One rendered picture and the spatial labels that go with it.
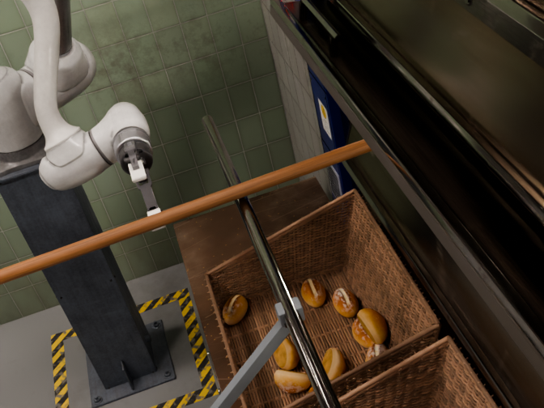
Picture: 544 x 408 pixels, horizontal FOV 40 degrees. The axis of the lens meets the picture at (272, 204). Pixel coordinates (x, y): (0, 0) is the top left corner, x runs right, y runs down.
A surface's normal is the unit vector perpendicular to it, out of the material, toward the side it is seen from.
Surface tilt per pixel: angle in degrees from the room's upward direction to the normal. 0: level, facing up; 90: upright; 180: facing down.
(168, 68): 90
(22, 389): 0
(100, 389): 0
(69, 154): 61
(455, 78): 70
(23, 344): 0
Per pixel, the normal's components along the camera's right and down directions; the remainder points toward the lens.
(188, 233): -0.20, -0.76
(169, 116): 0.27, 0.56
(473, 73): -0.95, 0.04
